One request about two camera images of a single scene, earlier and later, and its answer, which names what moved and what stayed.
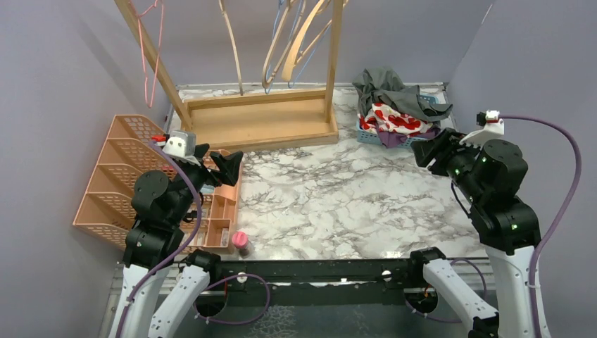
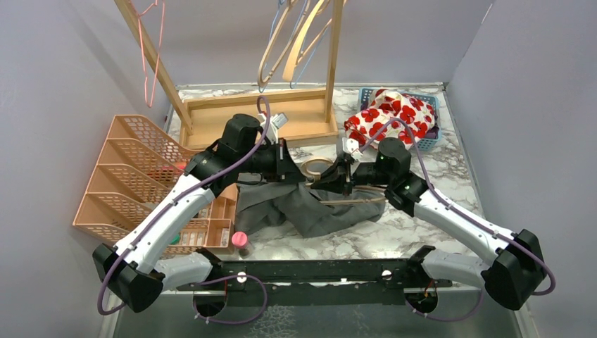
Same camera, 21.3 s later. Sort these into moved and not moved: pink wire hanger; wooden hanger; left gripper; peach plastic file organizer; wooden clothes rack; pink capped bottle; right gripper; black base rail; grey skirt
Moved: left gripper; wooden hanger; right gripper; grey skirt
Not moved: peach plastic file organizer; wooden clothes rack; pink capped bottle; black base rail; pink wire hanger
